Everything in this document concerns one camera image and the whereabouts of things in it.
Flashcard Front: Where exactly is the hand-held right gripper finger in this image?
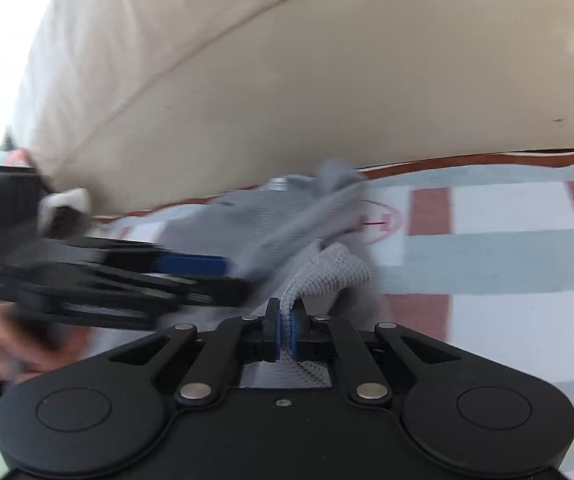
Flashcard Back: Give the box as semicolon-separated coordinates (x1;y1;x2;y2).
287;302;463;403
108;299;288;406

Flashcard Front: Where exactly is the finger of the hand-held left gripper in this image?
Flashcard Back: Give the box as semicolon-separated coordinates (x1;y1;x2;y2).
67;240;231;278
21;265;254;332

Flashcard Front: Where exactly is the grey knit shirt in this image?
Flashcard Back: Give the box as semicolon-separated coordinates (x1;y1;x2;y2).
92;157;393;391

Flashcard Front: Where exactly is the checked blanket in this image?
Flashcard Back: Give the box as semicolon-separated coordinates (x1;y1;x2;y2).
92;150;574;480

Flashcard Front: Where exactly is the cream leather bed frame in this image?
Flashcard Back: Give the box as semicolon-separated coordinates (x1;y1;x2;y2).
49;0;574;218

